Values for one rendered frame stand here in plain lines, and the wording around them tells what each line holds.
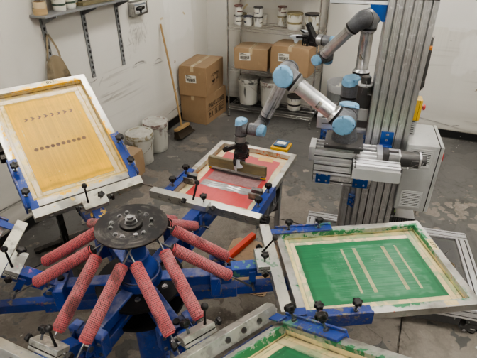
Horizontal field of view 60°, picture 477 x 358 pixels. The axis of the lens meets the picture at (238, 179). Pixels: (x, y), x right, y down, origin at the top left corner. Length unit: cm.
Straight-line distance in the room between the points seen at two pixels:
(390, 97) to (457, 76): 323
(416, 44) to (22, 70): 294
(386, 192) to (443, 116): 317
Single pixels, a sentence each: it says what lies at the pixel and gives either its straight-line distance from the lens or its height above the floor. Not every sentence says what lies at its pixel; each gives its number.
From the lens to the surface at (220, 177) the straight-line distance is 270.
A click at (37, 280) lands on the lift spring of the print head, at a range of 192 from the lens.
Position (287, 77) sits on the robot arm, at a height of 166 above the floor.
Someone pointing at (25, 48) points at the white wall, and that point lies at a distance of 392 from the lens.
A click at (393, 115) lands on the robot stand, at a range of 267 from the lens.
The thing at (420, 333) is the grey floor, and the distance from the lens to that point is 324.
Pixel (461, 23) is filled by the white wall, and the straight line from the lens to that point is 567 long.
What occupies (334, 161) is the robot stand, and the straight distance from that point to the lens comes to 259.
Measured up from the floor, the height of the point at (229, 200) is 95.
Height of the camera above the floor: 235
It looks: 31 degrees down
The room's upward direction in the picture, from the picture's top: straight up
